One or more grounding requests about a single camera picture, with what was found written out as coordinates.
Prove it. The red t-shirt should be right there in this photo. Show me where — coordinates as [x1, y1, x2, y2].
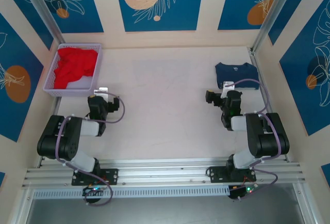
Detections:
[53, 47, 99, 90]

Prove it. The lavender plastic basket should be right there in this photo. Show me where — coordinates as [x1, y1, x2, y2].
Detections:
[42, 43, 104, 98]

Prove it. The grey slotted cable duct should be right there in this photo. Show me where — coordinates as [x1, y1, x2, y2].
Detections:
[32, 185, 230, 199]

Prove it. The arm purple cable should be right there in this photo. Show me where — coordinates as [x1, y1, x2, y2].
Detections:
[55, 92, 126, 206]
[224, 78, 282, 201]

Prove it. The blue floral wall panel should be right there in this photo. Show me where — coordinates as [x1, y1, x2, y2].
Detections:
[279, 0, 330, 136]
[33, 0, 105, 34]
[0, 12, 44, 142]
[218, 0, 287, 30]
[114, 0, 205, 32]

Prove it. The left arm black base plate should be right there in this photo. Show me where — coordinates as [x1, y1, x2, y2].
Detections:
[71, 168, 119, 186]

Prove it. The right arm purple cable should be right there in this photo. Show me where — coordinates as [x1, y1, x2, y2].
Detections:
[224, 78, 282, 201]

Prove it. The aluminium mounting rail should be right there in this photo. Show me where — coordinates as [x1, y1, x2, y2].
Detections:
[22, 158, 306, 188]

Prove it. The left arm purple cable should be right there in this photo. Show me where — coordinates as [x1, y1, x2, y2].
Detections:
[55, 92, 126, 206]

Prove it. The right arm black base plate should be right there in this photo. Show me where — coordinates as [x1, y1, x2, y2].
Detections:
[207, 166, 257, 183]

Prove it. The aluminium frame post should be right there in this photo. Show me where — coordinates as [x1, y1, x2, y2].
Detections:
[19, 0, 65, 44]
[251, 0, 297, 54]

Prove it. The folded navy t-shirt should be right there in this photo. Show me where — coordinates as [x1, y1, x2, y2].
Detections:
[215, 62, 259, 91]

